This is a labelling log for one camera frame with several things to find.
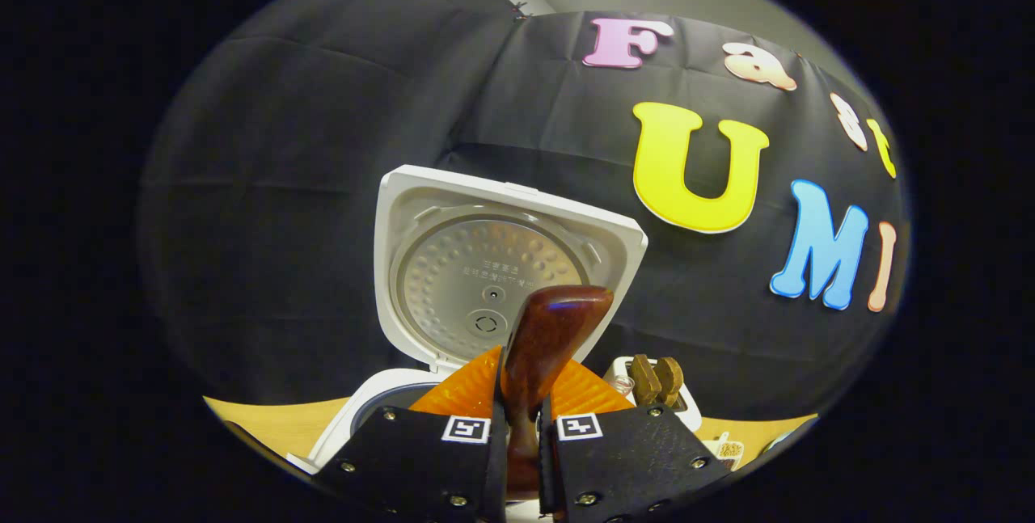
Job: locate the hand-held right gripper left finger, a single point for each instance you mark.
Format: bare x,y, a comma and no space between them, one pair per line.
412,466

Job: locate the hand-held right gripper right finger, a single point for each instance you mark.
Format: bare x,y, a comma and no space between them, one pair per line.
623,466

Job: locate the brown wooden spoon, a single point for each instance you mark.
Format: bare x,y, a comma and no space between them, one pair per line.
550,337

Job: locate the white rice cooker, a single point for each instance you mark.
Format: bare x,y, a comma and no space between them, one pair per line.
469,264

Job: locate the white toaster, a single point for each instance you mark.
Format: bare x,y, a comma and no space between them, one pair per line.
687,414

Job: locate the brown bread slice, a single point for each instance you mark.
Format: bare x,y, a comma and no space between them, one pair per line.
671,380
644,381

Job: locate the white divided grain dish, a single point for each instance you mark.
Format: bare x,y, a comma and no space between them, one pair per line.
730,450

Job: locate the black backdrop cloth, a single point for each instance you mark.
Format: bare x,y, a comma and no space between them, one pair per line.
283,143

